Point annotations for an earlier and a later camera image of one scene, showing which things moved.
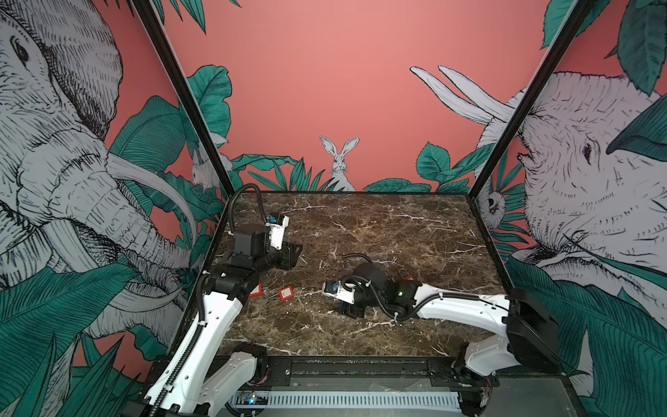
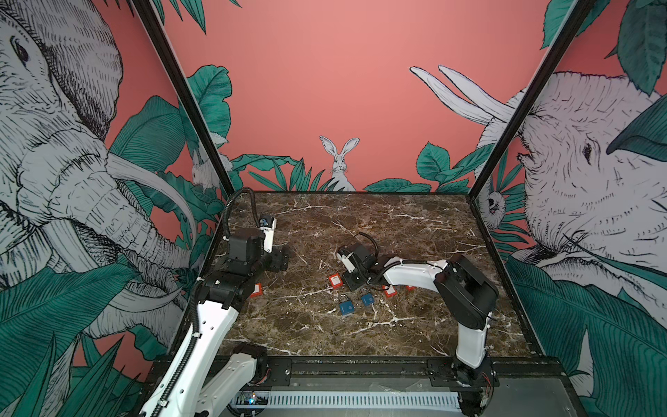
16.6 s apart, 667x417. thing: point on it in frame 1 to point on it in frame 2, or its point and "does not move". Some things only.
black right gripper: x=350 y=310 to x=347 y=278
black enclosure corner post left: x=186 y=95 does not move
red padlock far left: x=257 y=291 does not move
